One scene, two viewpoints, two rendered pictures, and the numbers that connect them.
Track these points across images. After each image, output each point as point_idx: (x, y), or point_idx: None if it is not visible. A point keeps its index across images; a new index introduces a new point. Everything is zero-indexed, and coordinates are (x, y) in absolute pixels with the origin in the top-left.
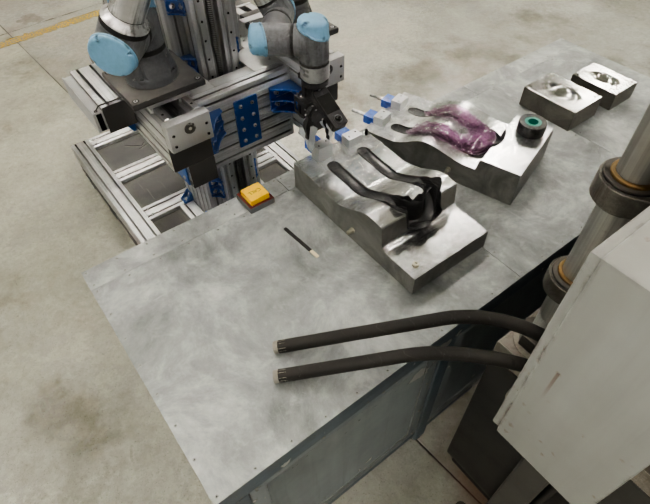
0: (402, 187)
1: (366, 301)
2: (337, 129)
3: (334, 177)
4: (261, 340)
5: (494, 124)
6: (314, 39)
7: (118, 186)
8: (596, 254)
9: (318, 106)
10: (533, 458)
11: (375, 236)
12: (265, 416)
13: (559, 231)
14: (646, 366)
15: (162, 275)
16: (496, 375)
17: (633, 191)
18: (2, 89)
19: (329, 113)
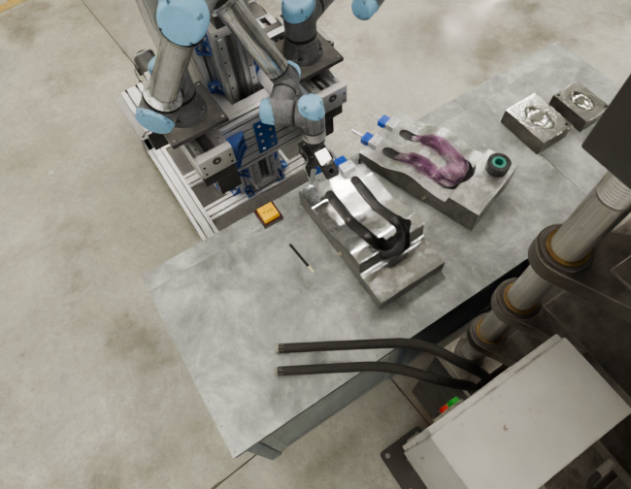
0: (381, 224)
1: (346, 313)
2: (330, 179)
3: (329, 206)
4: (268, 341)
5: (470, 153)
6: (311, 119)
7: (163, 152)
8: (429, 431)
9: (316, 159)
10: (420, 476)
11: (355, 266)
12: (268, 399)
13: (506, 258)
14: (453, 485)
15: (198, 281)
16: (439, 368)
17: (514, 313)
18: (58, 36)
19: (324, 166)
